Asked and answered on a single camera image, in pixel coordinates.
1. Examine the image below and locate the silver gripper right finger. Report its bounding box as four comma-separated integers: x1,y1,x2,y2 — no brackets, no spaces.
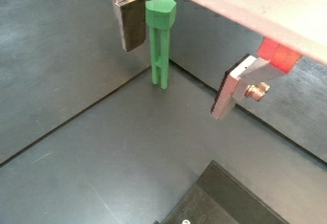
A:
210,55,284,120

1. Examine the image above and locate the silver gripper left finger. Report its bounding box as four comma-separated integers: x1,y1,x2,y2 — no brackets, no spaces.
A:
110,0,145,52

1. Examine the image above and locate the green three prong peg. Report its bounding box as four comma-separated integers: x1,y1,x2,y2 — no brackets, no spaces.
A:
145,0,176,89

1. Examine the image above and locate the black board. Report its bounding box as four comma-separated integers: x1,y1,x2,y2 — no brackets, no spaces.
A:
153,161,289,224

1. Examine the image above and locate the red block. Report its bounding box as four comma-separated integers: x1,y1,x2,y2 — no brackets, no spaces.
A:
256,37,301,73

